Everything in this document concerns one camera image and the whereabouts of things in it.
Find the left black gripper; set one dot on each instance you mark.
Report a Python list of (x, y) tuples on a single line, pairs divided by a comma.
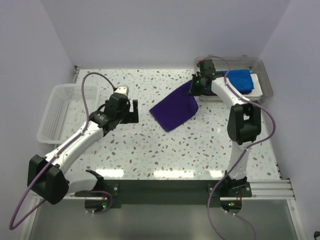
[(132, 117)]

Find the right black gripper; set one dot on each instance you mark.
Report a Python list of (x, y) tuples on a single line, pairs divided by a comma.
[(193, 91)]

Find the purple towel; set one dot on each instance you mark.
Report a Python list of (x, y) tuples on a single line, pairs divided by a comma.
[(176, 108)]

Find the blue towel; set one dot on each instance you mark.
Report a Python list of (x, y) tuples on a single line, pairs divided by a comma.
[(241, 79)]

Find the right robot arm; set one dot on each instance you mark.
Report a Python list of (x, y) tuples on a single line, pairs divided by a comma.
[(243, 126)]

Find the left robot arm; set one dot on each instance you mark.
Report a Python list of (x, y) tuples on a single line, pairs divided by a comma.
[(47, 174)]

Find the clear plastic bin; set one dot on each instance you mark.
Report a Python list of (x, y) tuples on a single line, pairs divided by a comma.
[(253, 64)]

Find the white plastic laundry basket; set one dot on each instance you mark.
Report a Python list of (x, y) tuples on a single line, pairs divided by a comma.
[(63, 116)]

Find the white folded towel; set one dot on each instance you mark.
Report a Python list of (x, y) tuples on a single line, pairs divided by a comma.
[(256, 93)]

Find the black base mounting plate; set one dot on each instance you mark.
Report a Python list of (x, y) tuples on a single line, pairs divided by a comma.
[(168, 192)]

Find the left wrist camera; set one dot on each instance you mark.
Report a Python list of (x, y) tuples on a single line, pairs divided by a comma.
[(124, 90)]

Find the aluminium rail frame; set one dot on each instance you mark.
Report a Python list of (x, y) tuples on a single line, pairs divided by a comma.
[(198, 150)]

